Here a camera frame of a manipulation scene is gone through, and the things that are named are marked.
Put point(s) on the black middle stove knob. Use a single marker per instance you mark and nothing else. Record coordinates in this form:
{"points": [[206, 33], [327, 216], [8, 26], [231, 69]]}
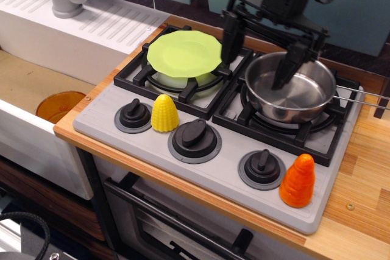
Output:
{"points": [[195, 142]]}

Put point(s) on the stainless steel pot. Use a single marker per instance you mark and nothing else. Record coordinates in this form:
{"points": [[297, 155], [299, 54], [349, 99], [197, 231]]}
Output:
{"points": [[302, 99]]}

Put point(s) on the black right burner grate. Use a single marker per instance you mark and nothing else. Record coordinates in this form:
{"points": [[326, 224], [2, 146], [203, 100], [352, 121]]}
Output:
{"points": [[324, 138]]}

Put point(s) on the orange sink drain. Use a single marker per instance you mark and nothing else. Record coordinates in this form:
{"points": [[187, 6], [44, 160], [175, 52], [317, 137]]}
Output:
{"points": [[56, 106]]}

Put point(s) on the orange plastic toy carrot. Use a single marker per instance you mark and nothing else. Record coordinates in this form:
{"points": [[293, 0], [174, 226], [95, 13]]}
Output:
{"points": [[297, 187]]}

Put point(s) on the black burner grate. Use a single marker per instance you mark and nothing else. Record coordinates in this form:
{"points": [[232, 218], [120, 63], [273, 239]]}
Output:
{"points": [[324, 138], [197, 96]]}

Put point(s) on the white toy sink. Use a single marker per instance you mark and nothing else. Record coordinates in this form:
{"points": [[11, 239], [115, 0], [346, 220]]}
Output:
{"points": [[42, 55]]}

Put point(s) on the brass countertop screw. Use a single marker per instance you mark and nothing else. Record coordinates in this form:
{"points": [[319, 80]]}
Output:
{"points": [[350, 206]]}

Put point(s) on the black left burner grate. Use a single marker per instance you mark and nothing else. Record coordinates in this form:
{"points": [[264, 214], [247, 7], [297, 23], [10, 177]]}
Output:
{"points": [[197, 96]]}

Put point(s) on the yellow plastic toy corn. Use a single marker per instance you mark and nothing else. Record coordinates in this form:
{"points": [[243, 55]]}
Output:
{"points": [[165, 117]]}

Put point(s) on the toy oven door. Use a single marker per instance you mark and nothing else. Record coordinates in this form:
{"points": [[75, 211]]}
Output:
{"points": [[196, 237]]}

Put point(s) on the black left stove knob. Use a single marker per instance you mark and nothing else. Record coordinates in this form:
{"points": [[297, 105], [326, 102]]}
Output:
{"points": [[134, 117]]}

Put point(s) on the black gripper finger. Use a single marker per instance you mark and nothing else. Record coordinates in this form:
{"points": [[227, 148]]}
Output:
{"points": [[233, 37], [296, 55]]}

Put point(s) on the black right stove knob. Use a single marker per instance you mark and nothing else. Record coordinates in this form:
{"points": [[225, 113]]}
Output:
{"points": [[261, 170]]}

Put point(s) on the light green plastic plate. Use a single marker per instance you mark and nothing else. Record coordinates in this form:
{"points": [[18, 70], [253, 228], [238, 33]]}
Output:
{"points": [[185, 53]]}

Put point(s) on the grey toy stove top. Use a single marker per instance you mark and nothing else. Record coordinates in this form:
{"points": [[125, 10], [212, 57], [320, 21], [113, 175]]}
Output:
{"points": [[219, 175]]}

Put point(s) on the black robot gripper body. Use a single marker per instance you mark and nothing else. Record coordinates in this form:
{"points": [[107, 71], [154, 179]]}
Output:
{"points": [[281, 22]]}

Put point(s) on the black stove knob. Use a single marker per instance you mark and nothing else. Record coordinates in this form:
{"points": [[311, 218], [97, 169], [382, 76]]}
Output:
{"points": [[134, 117], [261, 170], [195, 142]]}

